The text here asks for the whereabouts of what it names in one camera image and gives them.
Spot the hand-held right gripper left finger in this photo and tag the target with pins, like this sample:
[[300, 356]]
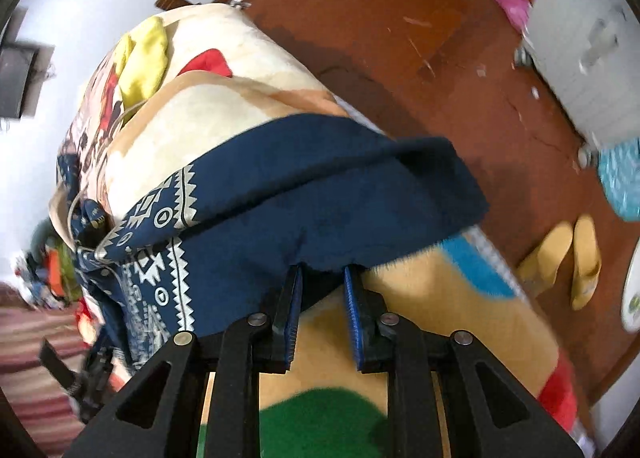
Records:
[[294, 318]]

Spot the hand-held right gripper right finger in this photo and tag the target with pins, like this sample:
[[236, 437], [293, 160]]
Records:
[[351, 318]]

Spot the navy patterned knit garment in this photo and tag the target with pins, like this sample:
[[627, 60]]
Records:
[[300, 188]]

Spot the pile of mixed clothes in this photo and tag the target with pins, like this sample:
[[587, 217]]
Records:
[[32, 283]]

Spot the red plush toy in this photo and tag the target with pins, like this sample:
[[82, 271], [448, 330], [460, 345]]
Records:
[[87, 318]]

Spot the striped cloth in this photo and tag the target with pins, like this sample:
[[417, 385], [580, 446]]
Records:
[[30, 338]]

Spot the orange box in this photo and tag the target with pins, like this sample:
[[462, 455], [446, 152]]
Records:
[[56, 273]]

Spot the green box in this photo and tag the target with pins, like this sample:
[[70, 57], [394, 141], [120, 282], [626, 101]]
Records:
[[72, 268]]

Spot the grey plush cushion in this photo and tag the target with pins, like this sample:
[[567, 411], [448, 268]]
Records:
[[42, 238]]

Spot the yellow slipper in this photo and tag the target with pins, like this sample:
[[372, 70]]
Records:
[[547, 253], [585, 263]]

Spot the cream fleece blanket colour patches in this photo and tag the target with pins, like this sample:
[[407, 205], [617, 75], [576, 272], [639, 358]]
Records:
[[215, 113]]

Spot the car printed bedsheet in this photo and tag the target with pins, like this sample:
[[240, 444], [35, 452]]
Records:
[[107, 98]]

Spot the white round basin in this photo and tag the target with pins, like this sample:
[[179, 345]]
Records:
[[632, 298]]

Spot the yellow cloth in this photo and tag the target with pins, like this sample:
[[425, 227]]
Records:
[[145, 63]]

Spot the teal patterned cloth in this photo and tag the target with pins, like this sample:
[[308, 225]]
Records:
[[622, 178]]

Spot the wooden board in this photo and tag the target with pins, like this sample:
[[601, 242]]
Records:
[[172, 0]]

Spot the white cabinet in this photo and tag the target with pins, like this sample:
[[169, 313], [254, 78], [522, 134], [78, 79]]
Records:
[[590, 63]]

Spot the pink cloth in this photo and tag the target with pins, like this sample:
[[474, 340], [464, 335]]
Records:
[[512, 5]]

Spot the wall-mounted black television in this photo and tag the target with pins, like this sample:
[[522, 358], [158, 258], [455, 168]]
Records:
[[15, 78]]

